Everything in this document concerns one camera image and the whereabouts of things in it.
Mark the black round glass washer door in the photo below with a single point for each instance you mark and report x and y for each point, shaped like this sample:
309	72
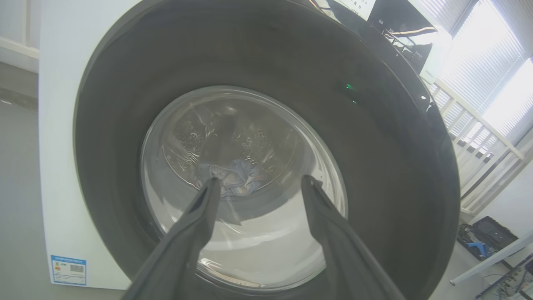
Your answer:
374	187

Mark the black case with blue tool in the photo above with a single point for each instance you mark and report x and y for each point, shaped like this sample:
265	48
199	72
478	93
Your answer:
487	233

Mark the steel perforated washer drum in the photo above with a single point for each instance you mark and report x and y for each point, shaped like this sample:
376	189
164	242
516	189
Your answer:
233	133

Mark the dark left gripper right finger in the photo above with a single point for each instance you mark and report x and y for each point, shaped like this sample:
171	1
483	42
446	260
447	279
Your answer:
345	266

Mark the white window blinds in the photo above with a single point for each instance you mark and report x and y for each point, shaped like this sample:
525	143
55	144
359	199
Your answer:
487	50

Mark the green circuit board clutter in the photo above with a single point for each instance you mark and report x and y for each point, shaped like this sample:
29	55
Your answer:
512	283

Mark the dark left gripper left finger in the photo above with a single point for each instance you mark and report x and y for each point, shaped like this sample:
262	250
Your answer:
179	266

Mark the white front-load washing machine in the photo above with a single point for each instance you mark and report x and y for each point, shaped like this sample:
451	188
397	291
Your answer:
58	166

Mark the blue energy label sticker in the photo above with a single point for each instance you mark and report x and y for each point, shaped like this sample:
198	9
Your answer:
68	271

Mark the white board edge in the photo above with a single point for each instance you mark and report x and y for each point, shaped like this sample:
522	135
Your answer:
491	260

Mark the blue cartoon print garment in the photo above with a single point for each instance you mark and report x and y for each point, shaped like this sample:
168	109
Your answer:
237	179

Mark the white wooden railing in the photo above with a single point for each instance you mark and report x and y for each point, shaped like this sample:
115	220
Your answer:
479	121

